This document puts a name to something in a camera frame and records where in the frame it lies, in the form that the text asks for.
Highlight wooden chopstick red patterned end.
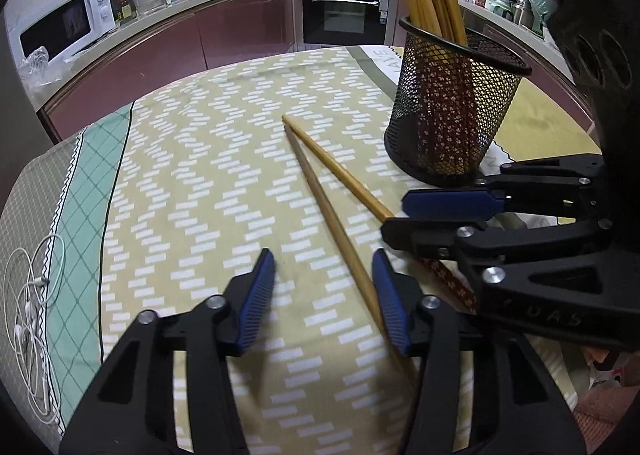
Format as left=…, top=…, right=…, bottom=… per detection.
left=281, top=114, right=478, bottom=315
left=283, top=126, right=420, bottom=385

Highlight black mesh utensil holder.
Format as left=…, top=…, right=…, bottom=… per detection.
left=384, top=16, right=533, bottom=188

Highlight maroon kitchen cabinets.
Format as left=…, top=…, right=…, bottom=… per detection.
left=37, top=0, right=598, bottom=146

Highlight white wired earphones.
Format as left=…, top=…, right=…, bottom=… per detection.
left=2, top=234, right=68, bottom=423

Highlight green plastic bag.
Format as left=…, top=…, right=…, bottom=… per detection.
left=522, top=0, right=558, bottom=36

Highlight white microwave oven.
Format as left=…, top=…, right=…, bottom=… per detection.
left=7, top=0, right=117, bottom=60

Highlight plain yellow table cover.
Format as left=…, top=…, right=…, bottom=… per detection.
left=492, top=82, right=601, bottom=160

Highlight black built-in oven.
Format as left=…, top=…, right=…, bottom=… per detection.
left=301, top=0, right=401, bottom=46

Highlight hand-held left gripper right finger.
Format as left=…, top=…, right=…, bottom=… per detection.
left=371, top=247, right=586, bottom=455

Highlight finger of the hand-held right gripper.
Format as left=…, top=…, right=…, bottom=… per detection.
left=402, top=155, right=608, bottom=223
left=381, top=218, right=640, bottom=348

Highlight clear plastic bag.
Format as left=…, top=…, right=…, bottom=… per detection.
left=19, top=46, right=63, bottom=86

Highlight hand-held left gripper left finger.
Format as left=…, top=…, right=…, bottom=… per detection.
left=59, top=247, right=277, bottom=455

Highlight yellow zigzag patterned tablecloth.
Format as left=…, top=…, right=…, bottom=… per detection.
left=0, top=45, right=601, bottom=455

